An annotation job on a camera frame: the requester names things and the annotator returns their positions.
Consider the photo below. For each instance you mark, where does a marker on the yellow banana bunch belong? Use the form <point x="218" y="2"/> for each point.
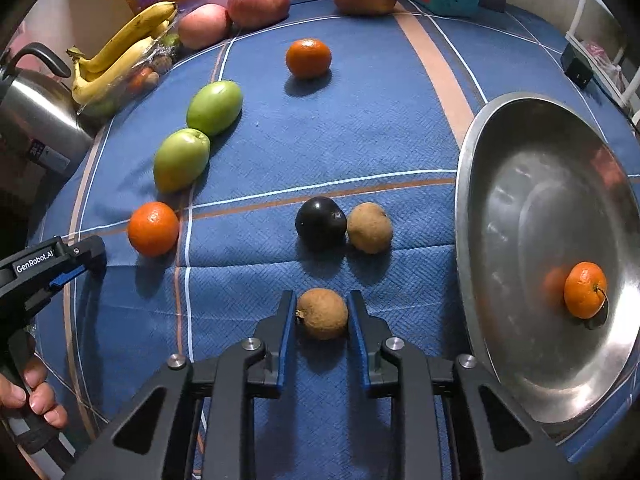
<point x="125" y="35"/>

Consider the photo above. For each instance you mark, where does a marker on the round brown fruit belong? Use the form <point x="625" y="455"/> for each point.
<point x="369" y="227"/>
<point x="322" y="313"/>

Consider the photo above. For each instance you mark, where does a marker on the pink apple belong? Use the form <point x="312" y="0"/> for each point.
<point x="204" y="26"/>

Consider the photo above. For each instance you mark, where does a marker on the black plum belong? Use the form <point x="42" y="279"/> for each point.
<point x="320" y="225"/>

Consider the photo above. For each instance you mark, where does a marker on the person's left hand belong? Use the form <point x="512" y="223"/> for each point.
<point x="37" y="390"/>

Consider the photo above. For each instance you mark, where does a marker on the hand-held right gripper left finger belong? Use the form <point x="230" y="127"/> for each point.
<point x="286" y="340"/>

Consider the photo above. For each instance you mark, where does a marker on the plastic bag with red contents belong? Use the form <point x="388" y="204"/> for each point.
<point x="600" y="55"/>

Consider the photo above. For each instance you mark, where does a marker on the stainless steel kettle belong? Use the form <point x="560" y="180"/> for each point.
<point x="35" y="120"/>

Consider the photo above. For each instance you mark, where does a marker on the stainless steel bowl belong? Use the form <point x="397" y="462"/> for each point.
<point x="530" y="210"/>

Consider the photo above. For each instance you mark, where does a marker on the green oval fruit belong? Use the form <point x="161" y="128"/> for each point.
<point x="215" y="107"/>
<point x="181" y="160"/>

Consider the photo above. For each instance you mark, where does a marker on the black power adapter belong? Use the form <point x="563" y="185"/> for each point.
<point x="577" y="67"/>

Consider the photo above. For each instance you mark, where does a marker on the orange mandarin with stem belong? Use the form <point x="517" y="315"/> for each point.
<point x="584" y="290"/>

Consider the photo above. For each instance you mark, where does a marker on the blue plaid cloth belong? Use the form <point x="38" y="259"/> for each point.
<point x="350" y="150"/>

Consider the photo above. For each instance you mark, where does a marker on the clear bag of small fruits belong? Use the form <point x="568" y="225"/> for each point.
<point x="145" y="77"/>

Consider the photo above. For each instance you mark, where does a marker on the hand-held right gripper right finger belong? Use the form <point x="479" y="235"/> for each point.
<point x="357" y="340"/>

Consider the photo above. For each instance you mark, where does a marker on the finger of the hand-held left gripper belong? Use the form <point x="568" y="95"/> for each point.
<point x="92" y="255"/>

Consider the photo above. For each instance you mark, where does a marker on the white plastic rack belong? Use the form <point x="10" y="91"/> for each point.
<point x="581" y="5"/>

